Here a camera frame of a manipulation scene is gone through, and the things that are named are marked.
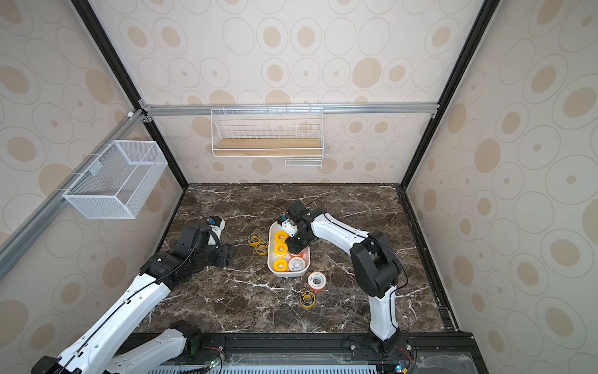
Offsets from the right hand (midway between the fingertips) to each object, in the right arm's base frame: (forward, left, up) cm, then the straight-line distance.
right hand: (290, 251), depth 90 cm
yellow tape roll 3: (-4, +4, -4) cm, 7 cm away
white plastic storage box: (+11, +8, 0) cm, 13 cm away
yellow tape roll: (+9, +5, -4) cm, 12 cm away
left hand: (-7, +18, +14) cm, 23 cm away
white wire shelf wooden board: (+43, +1, +24) cm, 49 cm away
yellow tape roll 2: (+3, +4, -3) cm, 6 cm away
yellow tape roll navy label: (-17, -7, -5) cm, 19 cm away
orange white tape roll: (-3, -3, -4) cm, 6 cm away
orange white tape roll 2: (-9, -11, -5) cm, 15 cm away
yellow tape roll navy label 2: (+7, +17, -4) cm, 19 cm away
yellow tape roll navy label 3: (+3, +13, -4) cm, 14 cm away
